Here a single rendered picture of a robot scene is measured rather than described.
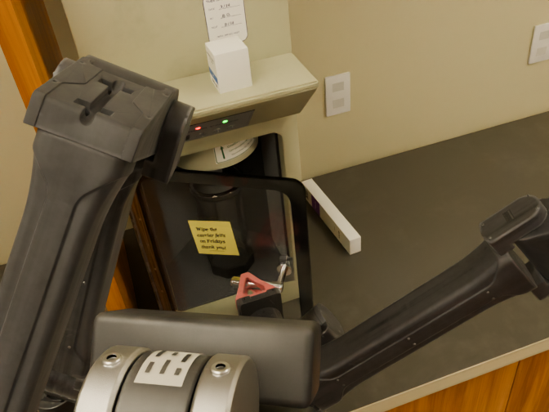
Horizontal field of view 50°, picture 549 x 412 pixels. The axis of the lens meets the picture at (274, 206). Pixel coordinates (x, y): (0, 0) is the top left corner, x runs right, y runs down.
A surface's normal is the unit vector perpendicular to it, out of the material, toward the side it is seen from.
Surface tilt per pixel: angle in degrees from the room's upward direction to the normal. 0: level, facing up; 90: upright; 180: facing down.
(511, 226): 38
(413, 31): 90
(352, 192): 0
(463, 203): 0
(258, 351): 44
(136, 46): 90
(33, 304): 60
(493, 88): 90
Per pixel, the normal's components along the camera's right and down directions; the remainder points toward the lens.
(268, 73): -0.09, -0.77
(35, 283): 0.04, 0.15
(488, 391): 0.33, 0.57
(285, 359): -0.18, -0.11
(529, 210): -0.68, -0.63
